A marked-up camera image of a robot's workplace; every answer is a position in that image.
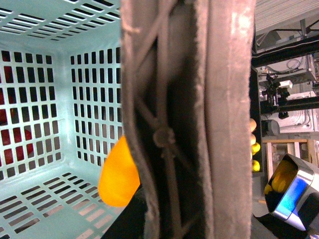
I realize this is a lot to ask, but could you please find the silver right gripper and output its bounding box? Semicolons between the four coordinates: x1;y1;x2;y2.
264;154;319;231

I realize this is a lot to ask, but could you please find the brown basket handle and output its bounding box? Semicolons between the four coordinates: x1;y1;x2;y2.
120;0;256;239

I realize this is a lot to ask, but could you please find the yellow mango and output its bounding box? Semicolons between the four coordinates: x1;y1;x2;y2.
98;135;140;207

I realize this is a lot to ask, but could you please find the light blue plastic basket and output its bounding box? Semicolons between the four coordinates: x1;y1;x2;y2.
0;0;124;239

